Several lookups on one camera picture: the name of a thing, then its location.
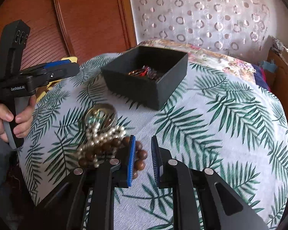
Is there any green jade bangle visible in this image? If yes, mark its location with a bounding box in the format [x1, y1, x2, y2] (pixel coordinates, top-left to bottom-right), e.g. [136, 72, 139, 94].
[84, 103, 117, 132]

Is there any white pearl necklace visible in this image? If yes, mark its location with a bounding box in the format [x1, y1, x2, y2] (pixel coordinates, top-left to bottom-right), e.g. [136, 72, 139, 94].
[76, 121, 127, 168]

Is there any brown wooden bead bracelet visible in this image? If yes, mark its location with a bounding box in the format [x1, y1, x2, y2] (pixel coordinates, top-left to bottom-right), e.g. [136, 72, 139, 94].
[78, 136, 148, 180]

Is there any red and gold bangle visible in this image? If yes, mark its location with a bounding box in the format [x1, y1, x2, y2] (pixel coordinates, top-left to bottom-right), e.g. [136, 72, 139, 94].
[128, 65, 163, 81]

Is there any black square jewelry box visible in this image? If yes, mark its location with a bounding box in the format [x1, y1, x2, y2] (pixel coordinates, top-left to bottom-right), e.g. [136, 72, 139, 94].
[101, 46, 188, 110]

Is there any person's left hand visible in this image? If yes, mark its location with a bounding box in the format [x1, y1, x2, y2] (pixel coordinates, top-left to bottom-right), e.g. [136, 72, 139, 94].
[0, 95, 37, 143]

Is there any wooden wardrobe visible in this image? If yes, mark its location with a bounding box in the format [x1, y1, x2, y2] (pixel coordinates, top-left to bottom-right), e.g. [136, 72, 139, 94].
[0, 0, 137, 68]

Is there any palm leaf bedspread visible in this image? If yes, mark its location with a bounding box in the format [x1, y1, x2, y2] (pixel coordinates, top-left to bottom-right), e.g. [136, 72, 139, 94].
[19, 53, 288, 229]

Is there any navy blue blanket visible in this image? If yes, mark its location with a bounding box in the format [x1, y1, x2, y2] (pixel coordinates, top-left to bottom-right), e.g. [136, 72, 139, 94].
[252, 64, 270, 91]

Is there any wooden side cabinet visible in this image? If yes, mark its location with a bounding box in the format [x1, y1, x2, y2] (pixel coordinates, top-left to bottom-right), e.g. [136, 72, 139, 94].
[267, 49, 288, 117]

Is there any floral quilt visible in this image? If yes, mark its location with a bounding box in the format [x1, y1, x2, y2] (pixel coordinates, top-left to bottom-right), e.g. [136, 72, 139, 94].
[139, 39, 255, 83]

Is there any blue paper bag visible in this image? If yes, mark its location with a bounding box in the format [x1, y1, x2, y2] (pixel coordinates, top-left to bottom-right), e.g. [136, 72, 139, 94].
[259, 59, 278, 73]

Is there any cardboard box on cabinet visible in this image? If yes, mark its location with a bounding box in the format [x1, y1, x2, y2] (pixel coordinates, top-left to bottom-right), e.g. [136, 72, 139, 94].
[271, 36, 288, 65]

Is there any circle pattern sheer curtain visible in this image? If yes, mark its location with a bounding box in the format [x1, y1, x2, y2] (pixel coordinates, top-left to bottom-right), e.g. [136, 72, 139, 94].
[131, 0, 288, 61]

